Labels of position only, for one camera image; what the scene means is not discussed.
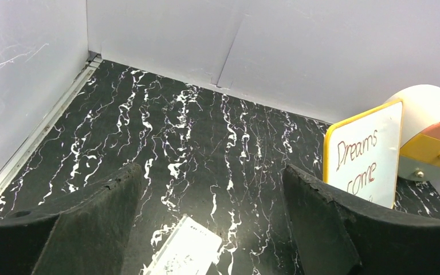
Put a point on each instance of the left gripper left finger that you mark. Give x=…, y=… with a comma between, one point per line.
x=84, y=232

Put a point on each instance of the yellow framed whiteboard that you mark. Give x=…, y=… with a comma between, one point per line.
x=361, y=153

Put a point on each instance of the flat packaged ruler set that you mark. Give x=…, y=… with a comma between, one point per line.
x=190, y=249

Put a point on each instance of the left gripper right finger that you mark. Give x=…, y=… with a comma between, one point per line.
x=339, y=233

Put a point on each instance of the round three drawer cabinet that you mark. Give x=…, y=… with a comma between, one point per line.
x=419, y=154

